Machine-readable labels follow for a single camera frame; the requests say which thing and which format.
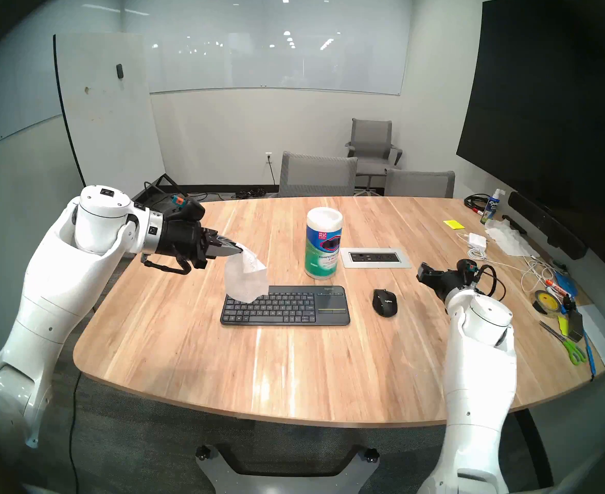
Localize mobile whiteboard on stand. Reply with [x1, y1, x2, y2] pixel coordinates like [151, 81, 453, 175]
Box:
[53, 32, 195, 205]

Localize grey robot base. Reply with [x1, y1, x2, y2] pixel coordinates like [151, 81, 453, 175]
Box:
[195, 443, 380, 494]

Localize blue flat packet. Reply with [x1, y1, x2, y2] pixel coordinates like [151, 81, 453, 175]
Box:
[554, 272, 579, 298]

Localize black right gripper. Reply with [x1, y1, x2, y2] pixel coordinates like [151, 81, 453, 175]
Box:
[417, 262, 470, 302]

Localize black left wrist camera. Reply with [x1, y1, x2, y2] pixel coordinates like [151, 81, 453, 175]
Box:
[168, 195, 205, 223]

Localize blue pen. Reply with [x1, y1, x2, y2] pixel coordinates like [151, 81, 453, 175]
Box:
[583, 331, 596, 378]

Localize green handled scissors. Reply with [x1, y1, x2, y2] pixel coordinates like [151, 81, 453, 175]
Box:
[539, 321, 587, 365]

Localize grey mesh office chair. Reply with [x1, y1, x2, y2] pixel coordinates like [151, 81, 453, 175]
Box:
[278, 151, 358, 198]
[384, 169, 456, 199]

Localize blue whiteboard cleaner spray bottle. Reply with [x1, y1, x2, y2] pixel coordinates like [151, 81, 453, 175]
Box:
[481, 188, 505, 225]

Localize yellow tape roll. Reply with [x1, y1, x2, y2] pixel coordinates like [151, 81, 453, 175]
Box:
[533, 290, 563, 316]

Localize black Logitech keyboard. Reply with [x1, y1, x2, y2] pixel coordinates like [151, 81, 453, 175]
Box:
[220, 285, 351, 327]

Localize disinfecting wipes canister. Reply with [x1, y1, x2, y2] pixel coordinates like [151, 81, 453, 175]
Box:
[304, 207, 344, 280]

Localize white disinfecting wipe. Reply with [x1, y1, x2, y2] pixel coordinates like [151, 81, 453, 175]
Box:
[224, 245, 269, 303]

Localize wall board with writing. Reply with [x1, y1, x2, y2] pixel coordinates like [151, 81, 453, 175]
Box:
[0, 50, 65, 159]

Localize grey office chair with armrests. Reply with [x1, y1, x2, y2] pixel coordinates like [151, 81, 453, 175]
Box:
[345, 118, 403, 196]

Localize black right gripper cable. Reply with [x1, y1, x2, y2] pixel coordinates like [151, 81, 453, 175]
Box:
[475, 264, 507, 301]

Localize white charger cable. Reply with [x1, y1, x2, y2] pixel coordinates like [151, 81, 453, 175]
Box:
[457, 233, 556, 294]

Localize crumpled white tissue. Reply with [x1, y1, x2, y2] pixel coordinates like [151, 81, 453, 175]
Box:
[484, 219, 540, 257]

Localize black table leg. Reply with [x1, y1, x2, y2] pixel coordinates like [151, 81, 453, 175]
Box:
[512, 410, 556, 489]

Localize black Logitech mouse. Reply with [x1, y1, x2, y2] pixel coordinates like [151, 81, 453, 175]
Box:
[372, 288, 399, 317]

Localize black video conference bar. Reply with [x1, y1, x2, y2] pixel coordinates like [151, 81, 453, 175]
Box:
[507, 191, 589, 260]

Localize glass wall whiteboard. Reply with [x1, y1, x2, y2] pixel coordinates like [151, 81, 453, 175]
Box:
[122, 0, 403, 96]

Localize white paper sheet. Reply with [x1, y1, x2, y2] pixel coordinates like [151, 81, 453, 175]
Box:
[575, 304, 605, 367]

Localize black and yellow box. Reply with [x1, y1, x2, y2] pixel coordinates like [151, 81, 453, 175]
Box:
[557, 308, 585, 343]

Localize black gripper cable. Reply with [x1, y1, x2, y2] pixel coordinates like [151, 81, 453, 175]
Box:
[140, 252, 191, 276]
[475, 264, 507, 301]

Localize large black TV screen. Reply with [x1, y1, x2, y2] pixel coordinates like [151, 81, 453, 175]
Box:
[456, 0, 605, 241]

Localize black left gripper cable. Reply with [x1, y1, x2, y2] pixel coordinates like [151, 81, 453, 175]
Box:
[140, 252, 191, 276]

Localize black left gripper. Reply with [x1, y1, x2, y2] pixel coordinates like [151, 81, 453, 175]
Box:
[155, 213, 245, 270]

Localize white table power outlet panel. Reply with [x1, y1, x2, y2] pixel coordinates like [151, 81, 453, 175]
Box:
[340, 248, 412, 269]

